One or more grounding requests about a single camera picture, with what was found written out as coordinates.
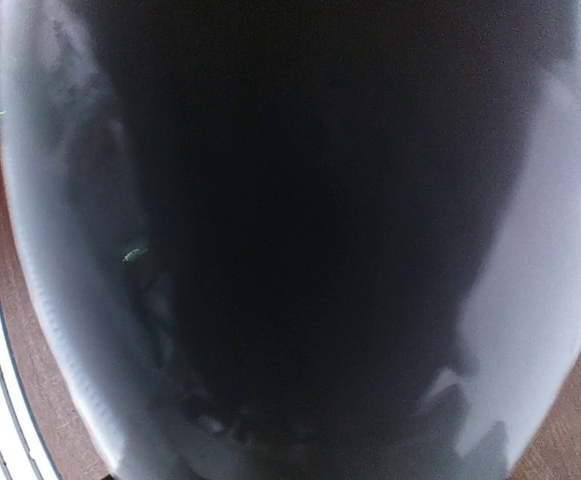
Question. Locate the white shuttlecock tube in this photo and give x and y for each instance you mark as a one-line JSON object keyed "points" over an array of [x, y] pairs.
{"points": [[300, 239]]}

